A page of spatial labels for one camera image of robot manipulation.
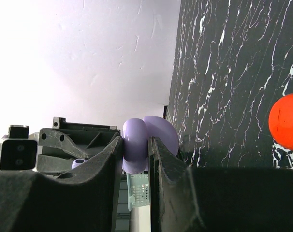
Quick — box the lilac earbud front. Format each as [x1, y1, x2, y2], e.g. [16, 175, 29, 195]
[72, 159, 86, 169]

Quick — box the lilac earbud charging case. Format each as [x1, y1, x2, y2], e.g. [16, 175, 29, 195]
[122, 116, 179, 174]

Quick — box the orange earbud charging case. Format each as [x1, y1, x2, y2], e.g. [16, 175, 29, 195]
[268, 93, 293, 150]

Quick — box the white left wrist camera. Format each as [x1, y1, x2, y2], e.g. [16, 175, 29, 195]
[0, 125, 38, 171]

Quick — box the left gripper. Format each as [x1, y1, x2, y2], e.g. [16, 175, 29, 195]
[37, 117, 120, 173]

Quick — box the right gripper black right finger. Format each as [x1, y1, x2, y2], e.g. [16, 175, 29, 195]
[148, 137, 293, 232]

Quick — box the teal plastic basket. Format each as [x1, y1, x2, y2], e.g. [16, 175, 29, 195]
[126, 173, 150, 211]

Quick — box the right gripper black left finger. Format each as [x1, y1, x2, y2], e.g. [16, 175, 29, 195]
[0, 136, 123, 232]

